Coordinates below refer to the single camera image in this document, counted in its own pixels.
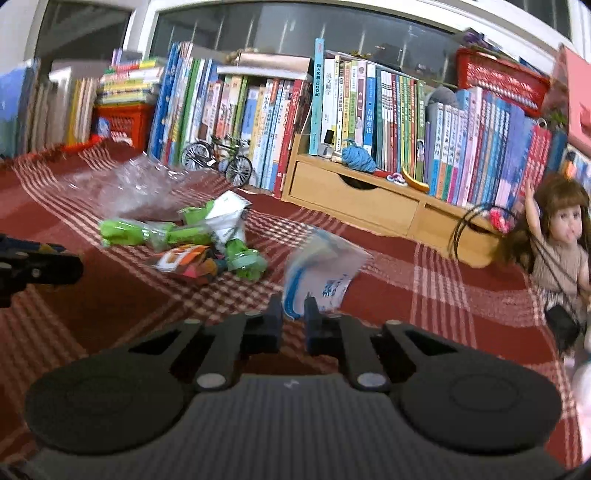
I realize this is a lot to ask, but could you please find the row of tall picture books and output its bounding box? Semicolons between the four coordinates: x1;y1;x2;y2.
147;41;315;197

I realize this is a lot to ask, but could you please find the orange snack packet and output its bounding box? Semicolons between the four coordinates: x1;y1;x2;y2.
150;244;228;283

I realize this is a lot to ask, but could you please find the light green wrapper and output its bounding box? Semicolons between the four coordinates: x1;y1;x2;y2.
225;240;269;283

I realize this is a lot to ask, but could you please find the red mesh basket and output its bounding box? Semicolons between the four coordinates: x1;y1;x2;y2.
455;47;551;118

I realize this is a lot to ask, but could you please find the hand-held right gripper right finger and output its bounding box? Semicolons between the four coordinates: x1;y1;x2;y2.
305;298;490;393

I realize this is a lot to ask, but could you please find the blue white plastic bag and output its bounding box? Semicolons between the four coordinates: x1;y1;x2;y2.
281;227;374;322

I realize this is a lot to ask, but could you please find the wooden drawer organizer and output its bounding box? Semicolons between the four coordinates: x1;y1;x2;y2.
281;133;511;268

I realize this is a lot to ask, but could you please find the red plastic crate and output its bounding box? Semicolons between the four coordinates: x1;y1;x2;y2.
93;102;155;147

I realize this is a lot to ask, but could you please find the yellow toy banana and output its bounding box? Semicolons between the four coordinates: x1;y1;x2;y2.
401;165;431;195

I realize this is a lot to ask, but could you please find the white green packet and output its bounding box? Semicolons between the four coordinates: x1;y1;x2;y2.
203;191;254;254

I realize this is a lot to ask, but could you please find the pink bead ornament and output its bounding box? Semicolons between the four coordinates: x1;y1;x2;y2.
487;207;514;232

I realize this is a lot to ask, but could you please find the brown-haired doll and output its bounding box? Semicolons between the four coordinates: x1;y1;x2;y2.
495;174;591;333

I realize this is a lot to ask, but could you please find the toy bicycle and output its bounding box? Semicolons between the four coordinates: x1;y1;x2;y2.
179;135;254;188

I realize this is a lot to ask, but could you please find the stack of flat-lying books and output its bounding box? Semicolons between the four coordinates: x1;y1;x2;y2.
97;56;167;106

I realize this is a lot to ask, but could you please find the clear plastic bag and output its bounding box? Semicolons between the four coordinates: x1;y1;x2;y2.
62;154;206;217

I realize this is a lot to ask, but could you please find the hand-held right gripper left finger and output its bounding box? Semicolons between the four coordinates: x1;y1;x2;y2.
95;294;283;393

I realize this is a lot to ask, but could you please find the black cord loop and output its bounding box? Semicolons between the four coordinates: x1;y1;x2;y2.
450;202;525;266

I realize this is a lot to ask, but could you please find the red white plaid blanket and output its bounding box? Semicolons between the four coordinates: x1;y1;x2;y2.
0;138;587;467

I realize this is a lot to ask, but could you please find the blue yarn ball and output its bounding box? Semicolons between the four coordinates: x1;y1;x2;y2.
341;138;378;175

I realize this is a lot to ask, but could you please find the row of paperback books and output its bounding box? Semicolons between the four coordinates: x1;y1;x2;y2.
308;38;570;210

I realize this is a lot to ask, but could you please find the grey plush item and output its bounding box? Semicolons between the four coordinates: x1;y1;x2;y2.
427;87;458;108

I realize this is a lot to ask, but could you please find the small black doll bag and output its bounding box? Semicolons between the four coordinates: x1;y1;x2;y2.
544;302;583;357

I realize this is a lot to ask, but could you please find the beige flat box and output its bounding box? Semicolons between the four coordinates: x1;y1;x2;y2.
216;51;315;79

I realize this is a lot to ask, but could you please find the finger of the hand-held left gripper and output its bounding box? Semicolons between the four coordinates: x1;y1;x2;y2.
0;234;68;256
9;252;85;293

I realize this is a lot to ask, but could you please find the small black white gadget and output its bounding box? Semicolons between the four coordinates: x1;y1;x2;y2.
318;129;337;161

